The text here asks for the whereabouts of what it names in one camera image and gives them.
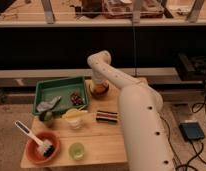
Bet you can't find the orange apple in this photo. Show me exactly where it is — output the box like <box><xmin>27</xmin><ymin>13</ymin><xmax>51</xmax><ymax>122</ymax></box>
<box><xmin>94</xmin><ymin>85</ymin><xmax>106</xmax><ymax>92</ymax></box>

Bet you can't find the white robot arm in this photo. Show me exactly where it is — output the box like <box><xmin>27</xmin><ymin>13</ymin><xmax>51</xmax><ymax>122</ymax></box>
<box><xmin>87</xmin><ymin>51</ymin><xmax>175</xmax><ymax>171</ymax></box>

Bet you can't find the clear measuring cup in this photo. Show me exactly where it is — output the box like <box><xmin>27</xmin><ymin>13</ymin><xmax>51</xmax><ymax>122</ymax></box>
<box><xmin>62</xmin><ymin>108</ymin><xmax>87</xmax><ymax>129</ymax></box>

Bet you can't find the dark green cup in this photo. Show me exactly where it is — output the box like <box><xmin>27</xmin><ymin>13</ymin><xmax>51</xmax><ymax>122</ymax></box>
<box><xmin>39</xmin><ymin>111</ymin><xmax>54</xmax><ymax>127</ymax></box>

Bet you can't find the green plastic cup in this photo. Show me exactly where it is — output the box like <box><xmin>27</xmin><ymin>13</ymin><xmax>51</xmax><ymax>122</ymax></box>
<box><xmin>68</xmin><ymin>142</ymin><xmax>85</xmax><ymax>160</ymax></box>

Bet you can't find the dark brown bowl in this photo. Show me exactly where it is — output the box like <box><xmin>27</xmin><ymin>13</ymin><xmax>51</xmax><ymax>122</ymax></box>
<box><xmin>89</xmin><ymin>83</ymin><xmax>109</xmax><ymax>98</ymax></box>

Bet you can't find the green plastic tray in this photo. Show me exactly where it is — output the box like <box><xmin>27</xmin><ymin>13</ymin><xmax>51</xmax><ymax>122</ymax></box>
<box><xmin>32</xmin><ymin>76</ymin><xmax>89</xmax><ymax>115</ymax></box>

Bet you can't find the small red-brown toy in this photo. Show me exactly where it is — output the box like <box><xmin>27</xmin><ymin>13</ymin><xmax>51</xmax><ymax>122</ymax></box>
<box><xmin>70</xmin><ymin>92</ymin><xmax>83</xmax><ymax>106</ymax></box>

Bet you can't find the black striped block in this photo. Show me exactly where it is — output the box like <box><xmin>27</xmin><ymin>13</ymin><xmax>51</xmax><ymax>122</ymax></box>
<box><xmin>96</xmin><ymin>110</ymin><xmax>118</xmax><ymax>123</ymax></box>

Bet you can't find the grey crumpled cloth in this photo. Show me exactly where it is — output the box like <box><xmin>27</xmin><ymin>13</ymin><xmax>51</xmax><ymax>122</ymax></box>
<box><xmin>36</xmin><ymin>96</ymin><xmax>61</xmax><ymax>112</ymax></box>

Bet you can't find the wooden table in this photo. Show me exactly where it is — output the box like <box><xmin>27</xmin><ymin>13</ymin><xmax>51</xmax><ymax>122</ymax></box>
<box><xmin>21</xmin><ymin>85</ymin><xmax>127</xmax><ymax>168</ymax></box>

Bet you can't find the orange bowl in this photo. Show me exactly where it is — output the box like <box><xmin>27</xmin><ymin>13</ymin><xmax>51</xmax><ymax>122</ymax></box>
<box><xmin>25</xmin><ymin>132</ymin><xmax>61</xmax><ymax>165</ymax></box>

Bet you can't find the black floor cable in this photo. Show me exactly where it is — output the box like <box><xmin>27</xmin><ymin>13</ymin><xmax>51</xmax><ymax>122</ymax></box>
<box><xmin>159</xmin><ymin>83</ymin><xmax>206</xmax><ymax>171</ymax></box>

